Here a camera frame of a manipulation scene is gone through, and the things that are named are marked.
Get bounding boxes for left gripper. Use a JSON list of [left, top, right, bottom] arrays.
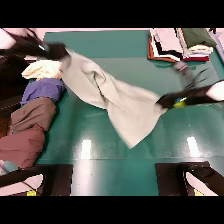
[[48, 43, 70, 61]]

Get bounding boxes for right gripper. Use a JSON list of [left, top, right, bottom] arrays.
[[156, 92, 178, 110]]

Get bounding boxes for light grey shirt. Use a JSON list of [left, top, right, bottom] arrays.
[[59, 48, 169, 149]]

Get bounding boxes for blue garment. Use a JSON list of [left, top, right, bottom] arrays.
[[20, 77, 67, 106]]

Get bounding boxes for brown folded garment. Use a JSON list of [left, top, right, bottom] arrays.
[[147, 34, 179, 64]]

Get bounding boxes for red folded garment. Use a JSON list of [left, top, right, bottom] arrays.
[[182, 55, 211, 63]]

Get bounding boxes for cream folded garment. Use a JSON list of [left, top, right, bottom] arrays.
[[187, 44, 214, 56]]

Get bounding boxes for grey-brown garment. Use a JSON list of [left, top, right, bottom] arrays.
[[9, 96, 58, 135]]

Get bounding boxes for dark green folded garment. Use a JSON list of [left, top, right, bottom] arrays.
[[181, 28, 218, 48]]

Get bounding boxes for maroon garment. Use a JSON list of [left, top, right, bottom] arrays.
[[0, 124, 46, 170]]

